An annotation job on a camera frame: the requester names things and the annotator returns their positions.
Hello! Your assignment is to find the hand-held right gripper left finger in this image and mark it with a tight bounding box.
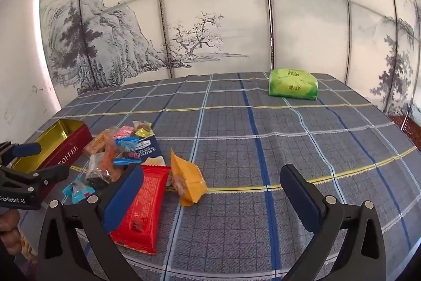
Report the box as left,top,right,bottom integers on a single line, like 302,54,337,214
36,164,144,281

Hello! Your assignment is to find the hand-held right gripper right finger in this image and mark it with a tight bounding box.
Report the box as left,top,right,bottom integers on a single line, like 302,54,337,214
279,164,387,281

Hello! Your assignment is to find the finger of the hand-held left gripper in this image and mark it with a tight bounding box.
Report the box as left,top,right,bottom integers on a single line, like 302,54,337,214
0,164,70,193
0,142,43,165

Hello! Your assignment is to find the red snack packet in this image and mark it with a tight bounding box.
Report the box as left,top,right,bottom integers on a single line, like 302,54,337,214
109,164,172,255

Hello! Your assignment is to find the clear packet of orange crackers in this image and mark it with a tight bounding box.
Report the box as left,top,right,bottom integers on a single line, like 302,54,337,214
98,143,129,183
83,126,121,158

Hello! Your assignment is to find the dark brown snack packet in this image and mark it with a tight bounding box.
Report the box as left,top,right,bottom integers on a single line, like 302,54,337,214
85,154,112,188

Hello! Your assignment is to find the red tin box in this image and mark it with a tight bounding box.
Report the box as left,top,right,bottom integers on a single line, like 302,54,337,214
11,119,94,203

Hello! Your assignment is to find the light blue candy packet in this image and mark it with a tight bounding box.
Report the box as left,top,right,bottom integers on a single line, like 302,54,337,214
62,179,96,204

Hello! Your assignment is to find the navy cracker packet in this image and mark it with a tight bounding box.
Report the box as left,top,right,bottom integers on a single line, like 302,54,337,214
133,135,167,186

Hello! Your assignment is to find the pink snack packet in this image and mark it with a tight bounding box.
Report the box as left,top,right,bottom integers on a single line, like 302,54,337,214
113,125,136,140

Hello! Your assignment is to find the orange snack packet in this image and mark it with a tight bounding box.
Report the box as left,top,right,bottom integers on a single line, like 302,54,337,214
169,149,209,208

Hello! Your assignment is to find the small yellow snack packet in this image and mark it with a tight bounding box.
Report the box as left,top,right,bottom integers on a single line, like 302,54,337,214
132,120,154,139

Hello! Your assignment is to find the person's left hand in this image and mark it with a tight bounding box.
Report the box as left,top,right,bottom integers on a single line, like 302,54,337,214
0,210,22,257

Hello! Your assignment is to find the grey plaid tablecloth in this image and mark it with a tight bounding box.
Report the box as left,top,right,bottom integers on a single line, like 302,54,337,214
20,72,419,281

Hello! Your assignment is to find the green tissue pack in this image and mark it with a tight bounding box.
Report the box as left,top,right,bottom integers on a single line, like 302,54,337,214
268,68,319,101

